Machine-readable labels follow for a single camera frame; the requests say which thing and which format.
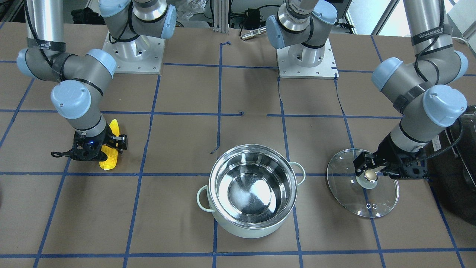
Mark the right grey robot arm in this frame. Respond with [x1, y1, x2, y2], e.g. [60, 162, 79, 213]
[16, 0, 177, 162]

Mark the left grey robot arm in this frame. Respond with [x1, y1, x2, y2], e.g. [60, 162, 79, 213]
[266, 0, 469, 179]

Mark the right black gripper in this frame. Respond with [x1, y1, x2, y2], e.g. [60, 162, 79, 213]
[51, 126, 128, 162]

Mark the glass pot lid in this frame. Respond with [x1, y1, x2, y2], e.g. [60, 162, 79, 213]
[327, 148, 399, 218]

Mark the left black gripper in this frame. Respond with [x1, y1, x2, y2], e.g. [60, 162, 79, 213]
[353, 134, 428, 179]

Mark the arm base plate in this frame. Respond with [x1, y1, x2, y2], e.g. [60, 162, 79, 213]
[276, 39, 340, 79]
[102, 32, 166, 75]

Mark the black rice cooker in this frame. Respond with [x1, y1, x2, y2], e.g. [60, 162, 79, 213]
[428, 105, 476, 225]

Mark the yellow corn cob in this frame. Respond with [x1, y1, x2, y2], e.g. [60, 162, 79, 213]
[100, 119, 120, 170]

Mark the aluminium frame post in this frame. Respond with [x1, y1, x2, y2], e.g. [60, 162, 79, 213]
[210, 0, 231, 34]

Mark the pale green electric pot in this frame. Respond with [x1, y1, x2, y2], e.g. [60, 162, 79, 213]
[196, 144, 306, 239]

